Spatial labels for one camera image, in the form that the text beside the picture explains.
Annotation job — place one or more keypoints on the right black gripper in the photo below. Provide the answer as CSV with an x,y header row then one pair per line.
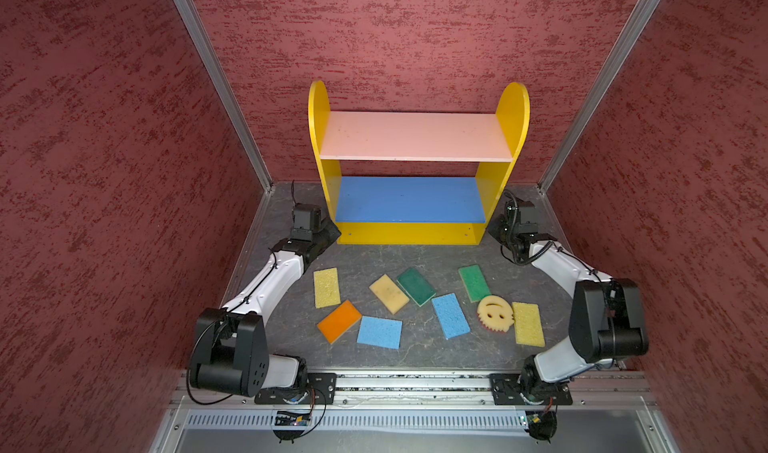
x,y
493,228

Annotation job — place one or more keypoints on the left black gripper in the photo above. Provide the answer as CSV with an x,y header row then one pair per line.
x,y
333,232

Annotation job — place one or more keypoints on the tan orange-backed sponge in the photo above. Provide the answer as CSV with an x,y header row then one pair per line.
x,y
389,294

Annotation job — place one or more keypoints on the dark green sponge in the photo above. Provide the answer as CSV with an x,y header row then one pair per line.
x,y
416,286

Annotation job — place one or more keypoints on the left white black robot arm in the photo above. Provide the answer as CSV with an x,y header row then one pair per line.
x,y
230,354

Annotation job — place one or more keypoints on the yellow sponge near right arm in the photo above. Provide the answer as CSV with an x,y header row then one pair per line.
x,y
528,325

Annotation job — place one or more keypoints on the yellow sponge near left arm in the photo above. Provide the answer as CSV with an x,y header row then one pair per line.
x,y
326,288

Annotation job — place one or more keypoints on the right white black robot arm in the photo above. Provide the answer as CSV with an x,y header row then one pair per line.
x,y
607,318

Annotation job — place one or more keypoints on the yellow shelf with coloured boards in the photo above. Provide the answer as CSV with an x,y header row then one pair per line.
x,y
407,209

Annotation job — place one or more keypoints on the bright green sponge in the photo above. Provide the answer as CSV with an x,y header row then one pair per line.
x,y
474,282

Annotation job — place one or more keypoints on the round smiley face sponge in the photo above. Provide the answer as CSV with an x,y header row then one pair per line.
x,y
495,314

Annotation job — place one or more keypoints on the orange sponge on table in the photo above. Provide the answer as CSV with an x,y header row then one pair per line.
x,y
344,317

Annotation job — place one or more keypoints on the light blue sponge right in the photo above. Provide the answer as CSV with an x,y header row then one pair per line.
x,y
450,315

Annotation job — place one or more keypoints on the light blue sponge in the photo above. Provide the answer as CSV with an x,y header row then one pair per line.
x,y
450,315
380,332

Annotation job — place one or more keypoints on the light blue sponge left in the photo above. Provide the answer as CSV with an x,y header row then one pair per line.
x,y
380,332

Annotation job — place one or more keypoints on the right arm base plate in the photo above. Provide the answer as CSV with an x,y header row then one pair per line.
x,y
508,389

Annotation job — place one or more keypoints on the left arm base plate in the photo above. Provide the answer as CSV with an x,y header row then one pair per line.
x,y
314,388

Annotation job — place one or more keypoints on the aluminium mounting rail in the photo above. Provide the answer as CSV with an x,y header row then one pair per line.
x,y
472,389

